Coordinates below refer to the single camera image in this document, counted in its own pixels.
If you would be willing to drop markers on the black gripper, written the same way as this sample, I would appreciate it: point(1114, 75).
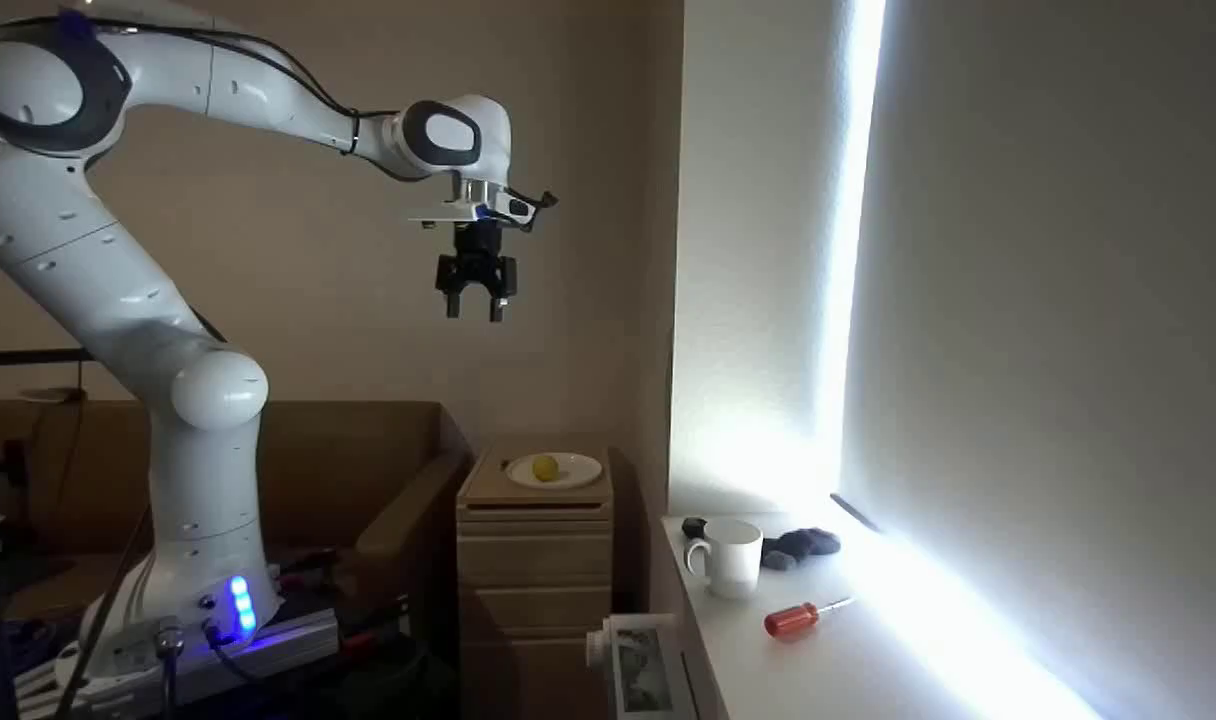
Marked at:
point(479, 260)

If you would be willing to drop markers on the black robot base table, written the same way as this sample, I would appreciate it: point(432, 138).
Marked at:
point(223, 640)

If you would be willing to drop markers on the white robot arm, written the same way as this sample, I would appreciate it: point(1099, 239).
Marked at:
point(64, 93)

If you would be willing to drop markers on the yellow lemon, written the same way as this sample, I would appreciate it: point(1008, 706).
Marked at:
point(545, 468)

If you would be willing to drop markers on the white plate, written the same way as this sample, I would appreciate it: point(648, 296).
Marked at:
point(572, 468)

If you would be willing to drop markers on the wooden nightstand cabinet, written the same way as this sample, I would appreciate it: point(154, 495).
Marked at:
point(533, 576)

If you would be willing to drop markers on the white mug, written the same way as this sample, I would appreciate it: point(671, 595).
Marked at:
point(726, 557)

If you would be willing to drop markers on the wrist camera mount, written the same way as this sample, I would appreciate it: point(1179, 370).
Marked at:
point(490, 204)

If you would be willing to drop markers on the white wall heater unit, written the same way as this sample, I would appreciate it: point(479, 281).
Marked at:
point(643, 665)

